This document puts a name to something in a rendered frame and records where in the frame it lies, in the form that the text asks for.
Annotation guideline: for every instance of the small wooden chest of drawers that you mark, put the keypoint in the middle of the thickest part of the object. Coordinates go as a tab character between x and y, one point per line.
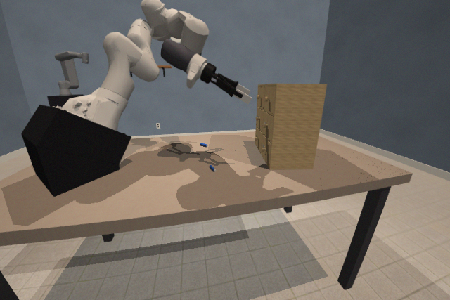
297	120

